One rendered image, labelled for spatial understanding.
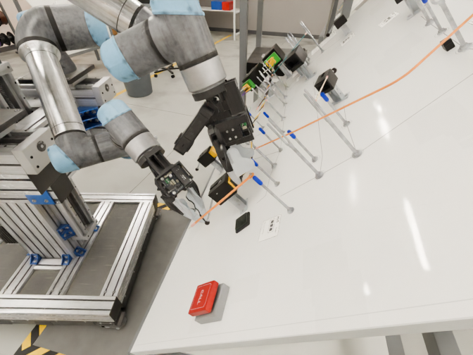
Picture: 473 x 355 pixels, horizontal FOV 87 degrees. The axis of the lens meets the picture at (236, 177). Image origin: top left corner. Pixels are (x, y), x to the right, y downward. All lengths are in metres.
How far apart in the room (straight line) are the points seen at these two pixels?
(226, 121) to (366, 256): 0.31
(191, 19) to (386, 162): 0.36
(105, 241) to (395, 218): 1.65
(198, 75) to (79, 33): 0.54
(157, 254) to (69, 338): 0.62
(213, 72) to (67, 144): 0.43
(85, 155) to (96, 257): 1.09
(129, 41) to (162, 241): 1.59
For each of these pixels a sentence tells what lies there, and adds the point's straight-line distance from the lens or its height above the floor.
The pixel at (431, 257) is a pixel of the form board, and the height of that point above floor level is 1.31.
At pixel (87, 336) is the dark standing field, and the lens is 1.78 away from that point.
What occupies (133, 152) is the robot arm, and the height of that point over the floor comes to 1.19.
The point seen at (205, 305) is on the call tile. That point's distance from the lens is 0.44.
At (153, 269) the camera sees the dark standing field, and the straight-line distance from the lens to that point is 1.82.
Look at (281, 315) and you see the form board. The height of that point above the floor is 1.18.
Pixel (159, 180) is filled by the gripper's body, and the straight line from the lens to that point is 0.60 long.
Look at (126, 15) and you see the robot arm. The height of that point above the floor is 1.45.
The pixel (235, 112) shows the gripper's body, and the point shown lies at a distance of 0.48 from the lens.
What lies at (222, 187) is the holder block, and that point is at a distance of 0.55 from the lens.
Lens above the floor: 1.52
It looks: 41 degrees down
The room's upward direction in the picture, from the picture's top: straight up
